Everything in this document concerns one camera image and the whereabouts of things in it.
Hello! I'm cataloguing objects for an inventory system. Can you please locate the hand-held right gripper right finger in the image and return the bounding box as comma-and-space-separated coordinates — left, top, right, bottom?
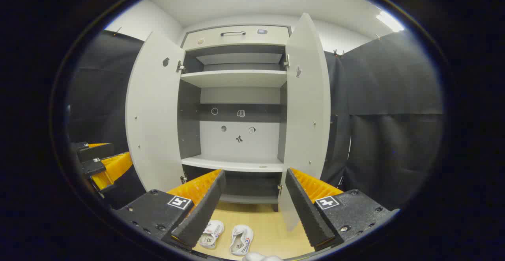
285, 168, 400, 252

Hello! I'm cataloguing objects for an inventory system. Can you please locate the ceiling light panel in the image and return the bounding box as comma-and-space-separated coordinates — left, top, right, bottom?
375, 11, 405, 33

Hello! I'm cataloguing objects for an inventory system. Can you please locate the grey shoe cabinet door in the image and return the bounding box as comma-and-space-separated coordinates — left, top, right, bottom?
277, 13, 331, 232
125, 30, 186, 194

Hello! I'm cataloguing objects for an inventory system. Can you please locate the grey cabinet drawer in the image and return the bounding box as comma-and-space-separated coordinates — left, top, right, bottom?
182, 25, 291, 51

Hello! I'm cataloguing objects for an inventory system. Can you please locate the white shoe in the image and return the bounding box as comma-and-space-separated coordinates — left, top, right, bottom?
198, 220, 224, 250
230, 224, 254, 256

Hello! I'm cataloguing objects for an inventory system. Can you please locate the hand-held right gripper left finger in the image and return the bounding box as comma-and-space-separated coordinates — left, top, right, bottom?
112, 169, 226, 252

